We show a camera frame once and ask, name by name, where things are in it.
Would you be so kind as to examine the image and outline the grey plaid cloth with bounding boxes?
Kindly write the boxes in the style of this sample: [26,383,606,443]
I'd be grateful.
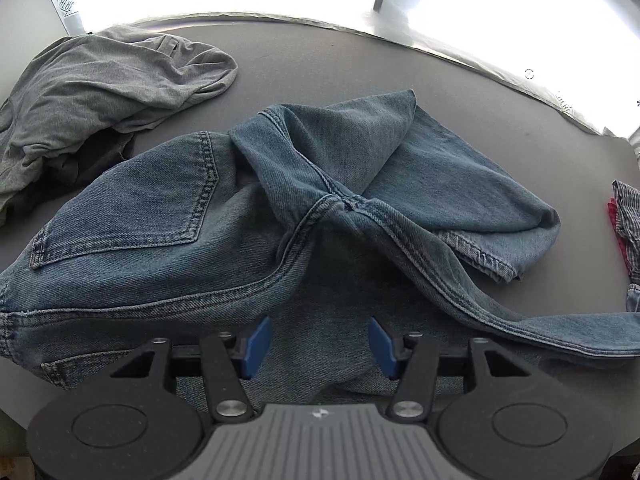
[612,179,640,283]

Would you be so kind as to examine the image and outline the grey t-shirt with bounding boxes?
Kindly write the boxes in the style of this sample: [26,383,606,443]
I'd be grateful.
[0,25,240,226]

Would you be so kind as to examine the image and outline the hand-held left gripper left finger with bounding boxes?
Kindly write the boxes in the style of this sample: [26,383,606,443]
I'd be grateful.
[109,315,273,424]

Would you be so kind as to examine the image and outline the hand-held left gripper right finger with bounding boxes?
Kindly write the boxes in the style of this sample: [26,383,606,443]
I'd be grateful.
[367,315,533,424]

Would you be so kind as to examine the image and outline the red cloth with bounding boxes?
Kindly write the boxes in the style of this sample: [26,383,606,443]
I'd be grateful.
[607,197,629,275]

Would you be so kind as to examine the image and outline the dark cloth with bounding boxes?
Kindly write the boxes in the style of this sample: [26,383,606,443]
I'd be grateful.
[45,127,137,187]

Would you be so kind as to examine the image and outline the blue denim jeans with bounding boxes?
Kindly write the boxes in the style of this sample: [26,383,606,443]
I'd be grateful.
[0,89,640,407]

